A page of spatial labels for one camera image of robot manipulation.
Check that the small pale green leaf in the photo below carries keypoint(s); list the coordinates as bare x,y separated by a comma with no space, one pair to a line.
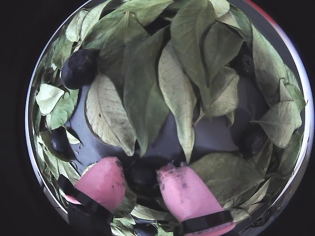
73,27
49,98

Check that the dark grey round bowl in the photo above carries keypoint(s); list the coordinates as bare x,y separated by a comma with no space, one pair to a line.
214,137

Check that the dark blueberry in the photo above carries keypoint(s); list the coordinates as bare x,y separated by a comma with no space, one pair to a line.
142,177
145,231
78,67
59,142
245,65
254,143

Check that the broad pale green leaf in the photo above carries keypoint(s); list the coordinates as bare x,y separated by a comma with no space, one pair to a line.
105,115

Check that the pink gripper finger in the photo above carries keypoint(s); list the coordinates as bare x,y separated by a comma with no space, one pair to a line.
101,182
187,194

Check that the long pale green leaf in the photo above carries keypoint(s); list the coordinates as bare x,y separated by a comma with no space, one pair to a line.
177,98

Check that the large dark green leaf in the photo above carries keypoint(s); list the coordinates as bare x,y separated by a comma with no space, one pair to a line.
142,98

